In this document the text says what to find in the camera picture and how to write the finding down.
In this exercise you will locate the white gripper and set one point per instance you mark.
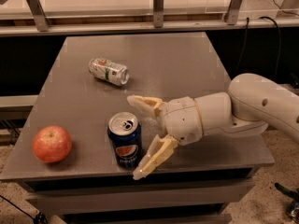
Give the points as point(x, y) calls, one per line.
point(181, 119)

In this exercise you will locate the blue pepsi can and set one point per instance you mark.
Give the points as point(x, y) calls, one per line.
point(124, 133)

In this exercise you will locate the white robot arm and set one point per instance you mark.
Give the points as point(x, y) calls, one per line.
point(250, 105)

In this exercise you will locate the white green soda can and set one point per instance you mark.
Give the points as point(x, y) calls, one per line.
point(105, 69)

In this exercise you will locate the grey table with drawers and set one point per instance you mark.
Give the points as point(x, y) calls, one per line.
point(88, 186)

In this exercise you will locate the red apple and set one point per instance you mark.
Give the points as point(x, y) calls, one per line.
point(52, 144)

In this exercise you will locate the right metal bracket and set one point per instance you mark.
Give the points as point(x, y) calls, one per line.
point(231, 16)

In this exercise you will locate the metal bracket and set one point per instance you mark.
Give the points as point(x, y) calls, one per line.
point(40, 19)
point(158, 13)
point(231, 16)

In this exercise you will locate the middle metal bracket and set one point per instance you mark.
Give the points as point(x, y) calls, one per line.
point(158, 13)

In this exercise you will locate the left metal bracket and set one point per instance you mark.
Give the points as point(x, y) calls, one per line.
point(40, 19)

